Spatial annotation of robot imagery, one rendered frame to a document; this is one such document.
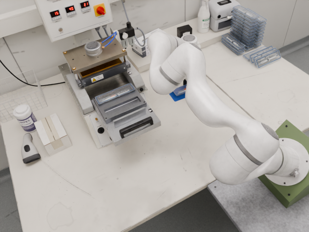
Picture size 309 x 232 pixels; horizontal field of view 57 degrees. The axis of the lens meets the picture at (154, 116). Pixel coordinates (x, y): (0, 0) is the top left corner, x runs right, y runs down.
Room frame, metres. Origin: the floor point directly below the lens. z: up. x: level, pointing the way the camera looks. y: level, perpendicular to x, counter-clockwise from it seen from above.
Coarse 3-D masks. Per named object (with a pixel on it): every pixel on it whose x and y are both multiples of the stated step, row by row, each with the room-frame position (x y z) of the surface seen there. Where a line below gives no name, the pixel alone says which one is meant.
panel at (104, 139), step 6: (144, 96) 1.05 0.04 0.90; (90, 114) 0.95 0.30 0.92; (96, 114) 0.96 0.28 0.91; (90, 120) 0.94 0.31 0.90; (96, 120) 0.94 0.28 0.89; (96, 126) 0.93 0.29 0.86; (102, 126) 0.93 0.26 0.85; (96, 132) 0.91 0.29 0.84; (102, 138) 0.90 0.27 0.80; (108, 138) 0.91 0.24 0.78; (102, 144) 0.89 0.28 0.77; (108, 144) 0.89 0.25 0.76
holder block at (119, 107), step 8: (128, 96) 0.97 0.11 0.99; (136, 96) 0.96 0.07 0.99; (96, 104) 0.95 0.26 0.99; (104, 104) 0.93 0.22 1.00; (112, 104) 0.93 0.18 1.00; (120, 104) 0.93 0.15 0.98; (128, 104) 0.93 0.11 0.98; (136, 104) 0.91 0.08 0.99; (144, 104) 0.91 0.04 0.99; (104, 112) 0.88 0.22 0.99; (112, 112) 0.89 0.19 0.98; (120, 112) 0.87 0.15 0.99; (128, 112) 0.88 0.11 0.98; (104, 120) 0.86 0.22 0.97; (112, 120) 0.85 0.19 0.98
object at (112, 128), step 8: (136, 112) 0.85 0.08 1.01; (144, 112) 0.86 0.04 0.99; (152, 112) 0.87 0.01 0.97; (120, 120) 0.82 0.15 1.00; (128, 120) 0.83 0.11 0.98; (136, 120) 0.84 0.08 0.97; (112, 128) 0.81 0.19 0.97; (120, 128) 0.80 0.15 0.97; (144, 128) 0.79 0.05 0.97; (152, 128) 0.80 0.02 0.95; (112, 136) 0.76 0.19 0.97; (128, 136) 0.76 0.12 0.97; (136, 136) 0.77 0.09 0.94
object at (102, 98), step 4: (128, 84) 1.04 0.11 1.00; (116, 88) 1.02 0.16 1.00; (120, 88) 1.02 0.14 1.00; (124, 88) 1.02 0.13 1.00; (128, 88) 1.01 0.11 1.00; (132, 88) 1.01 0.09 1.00; (108, 92) 1.00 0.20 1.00; (112, 92) 1.00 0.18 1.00; (116, 92) 1.00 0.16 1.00; (120, 92) 0.99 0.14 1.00; (124, 92) 0.99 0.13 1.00; (100, 96) 0.98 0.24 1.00; (104, 96) 0.98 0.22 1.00; (108, 96) 0.98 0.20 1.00; (112, 96) 0.97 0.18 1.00; (116, 96) 0.97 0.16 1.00; (100, 100) 0.95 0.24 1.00; (104, 100) 0.95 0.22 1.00
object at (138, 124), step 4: (144, 120) 0.80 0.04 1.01; (148, 120) 0.80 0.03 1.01; (152, 120) 0.80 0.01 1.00; (132, 124) 0.78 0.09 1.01; (136, 124) 0.78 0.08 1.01; (140, 124) 0.78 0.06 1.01; (144, 124) 0.79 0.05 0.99; (152, 124) 0.80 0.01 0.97; (124, 128) 0.76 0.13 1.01; (128, 128) 0.76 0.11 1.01; (132, 128) 0.76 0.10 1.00; (136, 128) 0.77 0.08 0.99; (120, 132) 0.75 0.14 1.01; (124, 132) 0.75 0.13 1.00; (128, 132) 0.76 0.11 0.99; (120, 136) 0.75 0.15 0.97
